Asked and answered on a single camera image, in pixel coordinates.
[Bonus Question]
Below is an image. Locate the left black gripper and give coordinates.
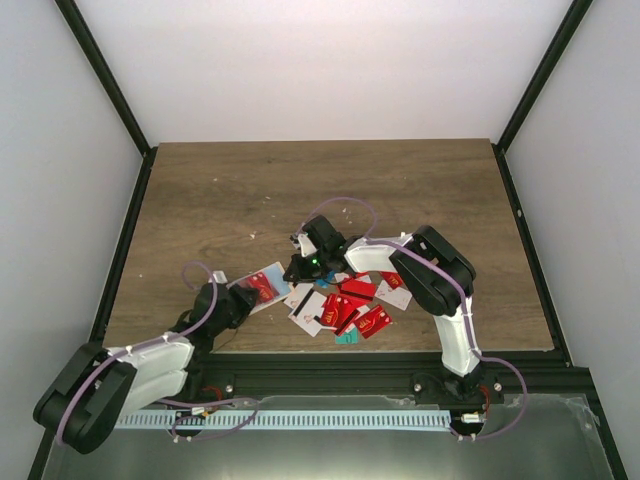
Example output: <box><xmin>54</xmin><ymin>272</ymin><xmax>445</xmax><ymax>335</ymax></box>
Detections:
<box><xmin>212</xmin><ymin>285</ymin><xmax>261</xmax><ymax>337</ymax></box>

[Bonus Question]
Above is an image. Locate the red vip card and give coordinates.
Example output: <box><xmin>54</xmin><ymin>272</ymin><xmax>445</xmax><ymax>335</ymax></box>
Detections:
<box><xmin>380</xmin><ymin>272</ymin><xmax>404</xmax><ymax>290</ymax></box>
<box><xmin>246</xmin><ymin>272</ymin><xmax>279</xmax><ymax>305</ymax></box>
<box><xmin>320</xmin><ymin>294</ymin><xmax>361</xmax><ymax>336</ymax></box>

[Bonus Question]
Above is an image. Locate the beige leather card holder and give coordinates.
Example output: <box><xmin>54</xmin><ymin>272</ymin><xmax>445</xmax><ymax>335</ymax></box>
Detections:
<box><xmin>229</xmin><ymin>262</ymin><xmax>293</xmax><ymax>315</ymax></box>

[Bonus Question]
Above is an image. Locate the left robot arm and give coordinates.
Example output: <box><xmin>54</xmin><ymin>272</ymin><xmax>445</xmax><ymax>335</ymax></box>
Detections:
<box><xmin>33</xmin><ymin>282</ymin><xmax>259</xmax><ymax>454</ymax></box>

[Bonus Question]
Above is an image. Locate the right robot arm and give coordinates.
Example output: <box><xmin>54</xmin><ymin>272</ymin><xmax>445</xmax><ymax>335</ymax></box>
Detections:
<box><xmin>283</xmin><ymin>215</ymin><xmax>482</xmax><ymax>403</ymax></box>

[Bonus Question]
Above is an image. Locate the blue card upper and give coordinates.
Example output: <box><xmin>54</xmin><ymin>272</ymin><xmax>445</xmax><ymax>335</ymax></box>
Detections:
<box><xmin>315</xmin><ymin>273</ymin><xmax>335</xmax><ymax>288</ymax></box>

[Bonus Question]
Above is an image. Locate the teal card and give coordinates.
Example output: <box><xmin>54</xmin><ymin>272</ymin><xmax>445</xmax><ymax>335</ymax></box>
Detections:
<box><xmin>335</xmin><ymin>327</ymin><xmax>359</xmax><ymax>345</ymax></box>

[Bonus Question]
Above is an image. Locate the red gold card middle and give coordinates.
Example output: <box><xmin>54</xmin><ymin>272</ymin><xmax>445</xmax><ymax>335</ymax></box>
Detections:
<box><xmin>354</xmin><ymin>305</ymin><xmax>392</xmax><ymax>339</ymax></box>

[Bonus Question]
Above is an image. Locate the white black red card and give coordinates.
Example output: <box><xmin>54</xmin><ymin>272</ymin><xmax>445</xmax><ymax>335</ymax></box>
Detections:
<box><xmin>375</xmin><ymin>280</ymin><xmax>412</xmax><ymax>311</ymax></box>

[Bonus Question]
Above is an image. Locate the black aluminium frame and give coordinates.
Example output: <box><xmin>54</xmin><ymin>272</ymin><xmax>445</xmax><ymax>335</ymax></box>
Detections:
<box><xmin>33</xmin><ymin>1</ymin><xmax>627</xmax><ymax>479</ymax></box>

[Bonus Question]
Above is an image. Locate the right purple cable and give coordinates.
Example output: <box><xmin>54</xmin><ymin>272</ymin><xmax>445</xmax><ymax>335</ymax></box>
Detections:
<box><xmin>297</xmin><ymin>197</ymin><xmax>529</xmax><ymax>441</ymax></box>

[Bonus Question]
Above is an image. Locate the light blue slotted cable duct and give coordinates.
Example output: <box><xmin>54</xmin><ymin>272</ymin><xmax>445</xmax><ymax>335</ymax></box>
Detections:
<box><xmin>116</xmin><ymin>410</ymin><xmax>451</xmax><ymax>432</ymax></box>

